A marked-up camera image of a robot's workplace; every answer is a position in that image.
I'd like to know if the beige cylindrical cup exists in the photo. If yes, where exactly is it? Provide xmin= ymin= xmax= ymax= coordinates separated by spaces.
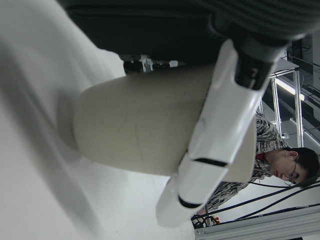
xmin=72 ymin=62 xmax=258 ymax=183

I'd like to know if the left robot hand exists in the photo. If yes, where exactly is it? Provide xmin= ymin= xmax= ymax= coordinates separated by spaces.
xmin=56 ymin=0 xmax=320 ymax=228

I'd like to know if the aluminium profile rail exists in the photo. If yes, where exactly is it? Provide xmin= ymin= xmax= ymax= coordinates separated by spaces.
xmin=194 ymin=206 xmax=320 ymax=240

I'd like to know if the ceiling light strip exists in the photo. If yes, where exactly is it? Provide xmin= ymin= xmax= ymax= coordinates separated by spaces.
xmin=274 ymin=76 xmax=306 ymax=101

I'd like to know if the black cable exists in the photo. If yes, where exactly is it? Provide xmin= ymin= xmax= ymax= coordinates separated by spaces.
xmin=231 ymin=188 xmax=320 ymax=222
xmin=206 ymin=184 xmax=320 ymax=216

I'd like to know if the man in patterned grey jacket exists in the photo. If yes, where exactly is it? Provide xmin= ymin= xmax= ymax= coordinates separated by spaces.
xmin=192 ymin=113 xmax=320 ymax=217

